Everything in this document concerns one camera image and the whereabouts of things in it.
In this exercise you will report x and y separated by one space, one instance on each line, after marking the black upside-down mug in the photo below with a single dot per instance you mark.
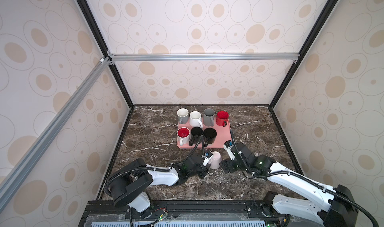
196 134

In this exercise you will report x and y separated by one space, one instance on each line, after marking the black frame post right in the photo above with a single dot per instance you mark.
313 34

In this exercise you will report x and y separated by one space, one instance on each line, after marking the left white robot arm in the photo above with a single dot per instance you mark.
127 186

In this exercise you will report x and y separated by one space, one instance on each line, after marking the red upside-down mug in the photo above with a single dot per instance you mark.
222 118

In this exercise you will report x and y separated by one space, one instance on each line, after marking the silver rail back wall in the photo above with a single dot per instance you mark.
203 57

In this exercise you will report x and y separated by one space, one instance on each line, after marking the black frame post left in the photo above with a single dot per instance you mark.
87 13

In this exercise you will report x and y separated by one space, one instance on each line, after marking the silver rail wall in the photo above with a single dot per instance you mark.
203 57
23 168

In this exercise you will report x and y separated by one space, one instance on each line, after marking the pink rectangular tray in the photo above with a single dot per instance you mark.
223 135

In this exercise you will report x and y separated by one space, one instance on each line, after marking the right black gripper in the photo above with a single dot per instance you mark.
228 163

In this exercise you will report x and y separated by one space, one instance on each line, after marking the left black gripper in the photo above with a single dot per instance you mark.
204 171

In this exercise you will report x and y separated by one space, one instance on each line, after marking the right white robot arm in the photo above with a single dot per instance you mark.
324 204

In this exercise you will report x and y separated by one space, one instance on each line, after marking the black mug white base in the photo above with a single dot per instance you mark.
209 135

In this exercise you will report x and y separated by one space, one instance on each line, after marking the silver rail left wall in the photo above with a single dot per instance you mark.
23 168

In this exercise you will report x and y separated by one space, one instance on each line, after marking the pink upside-down mug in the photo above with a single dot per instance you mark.
215 160

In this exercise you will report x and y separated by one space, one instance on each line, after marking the dark grey upside-down mug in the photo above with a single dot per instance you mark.
208 118

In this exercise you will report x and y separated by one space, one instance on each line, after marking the black frame post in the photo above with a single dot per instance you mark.
313 34
87 13

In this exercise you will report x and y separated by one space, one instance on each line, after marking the white teapot-like mug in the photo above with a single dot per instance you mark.
196 119

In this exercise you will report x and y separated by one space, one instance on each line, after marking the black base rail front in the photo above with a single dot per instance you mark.
194 213

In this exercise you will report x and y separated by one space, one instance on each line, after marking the white mug red inside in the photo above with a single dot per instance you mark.
183 136

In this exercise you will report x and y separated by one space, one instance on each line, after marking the light grey mug white inside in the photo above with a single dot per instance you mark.
183 116

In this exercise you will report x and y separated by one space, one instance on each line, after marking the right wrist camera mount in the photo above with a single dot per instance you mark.
229 147

